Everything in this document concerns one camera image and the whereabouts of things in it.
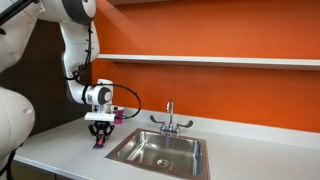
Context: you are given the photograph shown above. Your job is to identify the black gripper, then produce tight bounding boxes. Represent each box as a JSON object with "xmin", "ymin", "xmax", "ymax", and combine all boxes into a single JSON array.
[{"xmin": 87, "ymin": 120, "xmax": 116, "ymax": 145}]

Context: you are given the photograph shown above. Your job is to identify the purple protein bar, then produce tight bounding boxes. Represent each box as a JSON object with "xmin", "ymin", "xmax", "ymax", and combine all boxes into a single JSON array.
[{"xmin": 92, "ymin": 134, "xmax": 106, "ymax": 150}]

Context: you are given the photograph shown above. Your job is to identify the stainless steel sink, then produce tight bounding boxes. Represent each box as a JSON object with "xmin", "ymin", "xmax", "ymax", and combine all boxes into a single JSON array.
[{"xmin": 104, "ymin": 127, "xmax": 211, "ymax": 180}]

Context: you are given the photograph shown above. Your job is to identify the round metal sink drain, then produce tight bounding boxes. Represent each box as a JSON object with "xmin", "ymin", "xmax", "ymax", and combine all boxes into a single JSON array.
[{"xmin": 156, "ymin": 158, "xmax": 170, "ymax": 168}]

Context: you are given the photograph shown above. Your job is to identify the dark wood cabinet panel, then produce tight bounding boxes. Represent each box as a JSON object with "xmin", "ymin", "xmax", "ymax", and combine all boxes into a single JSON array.
[{"xmin": 0, "ymin": 18, "xmax": 93, "ymax": 138}]

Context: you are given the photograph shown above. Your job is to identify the white backsplash strip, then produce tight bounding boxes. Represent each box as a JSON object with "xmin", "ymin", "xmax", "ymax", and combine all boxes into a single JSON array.
[{"xmin": 89, "ymin": 103, "xmax": 320, "ymax": 151}]

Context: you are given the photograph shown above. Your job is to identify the white wrist camera block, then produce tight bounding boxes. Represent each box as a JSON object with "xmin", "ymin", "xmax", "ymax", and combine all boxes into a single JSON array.
[{"xmin": 84, "ymin": 111, "xmax": 116, "ymax": 122}]

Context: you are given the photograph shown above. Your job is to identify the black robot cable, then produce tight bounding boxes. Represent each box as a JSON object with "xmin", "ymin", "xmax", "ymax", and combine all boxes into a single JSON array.
[{"xmin": 0, "ymin": 0, "xmax": 142, "ymax": 180}]

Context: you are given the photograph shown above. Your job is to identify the chrome two-handle faucet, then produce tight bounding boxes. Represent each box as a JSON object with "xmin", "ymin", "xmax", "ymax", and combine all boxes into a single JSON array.
[{"xmin": 149, "ymin": 99, "xmax": 194, "ymax": 137}]

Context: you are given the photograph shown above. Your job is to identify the long white wall shelf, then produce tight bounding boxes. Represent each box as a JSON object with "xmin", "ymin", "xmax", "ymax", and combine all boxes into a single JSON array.
[{"xmin": 96, "ymin": 53, "xmax": 320, "ymax": 72}]

